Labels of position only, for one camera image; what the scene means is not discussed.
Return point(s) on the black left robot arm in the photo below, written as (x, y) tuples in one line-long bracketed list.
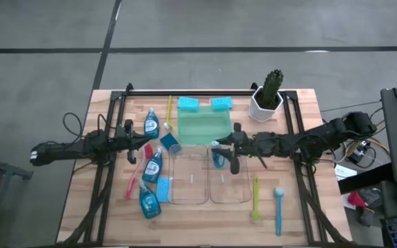
[(64, 149)]

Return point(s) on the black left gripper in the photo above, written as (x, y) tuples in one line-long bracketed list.
[(129, 141)]

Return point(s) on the clear plastic bin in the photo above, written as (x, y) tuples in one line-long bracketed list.
[(231, 186), (188, 172)]

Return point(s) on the light blue sponge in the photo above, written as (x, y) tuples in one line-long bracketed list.
[(188, 103), (222, 103), (162, 190)]

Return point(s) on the lime green dish brush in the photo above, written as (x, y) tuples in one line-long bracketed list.
[(255, 196)]

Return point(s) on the red dish brush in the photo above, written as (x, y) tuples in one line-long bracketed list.
[(147, 151)]

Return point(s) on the blue dish soap bottle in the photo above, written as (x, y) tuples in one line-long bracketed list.
[(151, 125), (218, 161), (149, 203), (152, 168)]

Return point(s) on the red cloth item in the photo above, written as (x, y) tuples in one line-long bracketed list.
[(355, 199)]

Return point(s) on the slim yellow dish brush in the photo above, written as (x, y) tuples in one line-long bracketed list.
[(169, 110)]

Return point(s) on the grey cloth item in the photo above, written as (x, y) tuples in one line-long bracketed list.
[(371, 196)]

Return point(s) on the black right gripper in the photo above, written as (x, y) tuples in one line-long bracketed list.
[(241, 143)]

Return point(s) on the black metal table frame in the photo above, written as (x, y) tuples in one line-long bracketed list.
[(184, 92)]

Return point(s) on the blue electronics box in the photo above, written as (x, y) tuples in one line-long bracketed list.
[(358, 153)]

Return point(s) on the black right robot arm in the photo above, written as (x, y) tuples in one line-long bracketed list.
[(322, 136)]

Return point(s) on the green translucent plastic tray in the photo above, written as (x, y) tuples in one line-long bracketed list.
[(202, 127)]

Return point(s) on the white paper sheet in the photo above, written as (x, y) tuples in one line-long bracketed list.
[(343, 171)]

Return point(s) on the teal dish brush white head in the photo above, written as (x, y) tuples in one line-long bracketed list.
[(279, 213)]

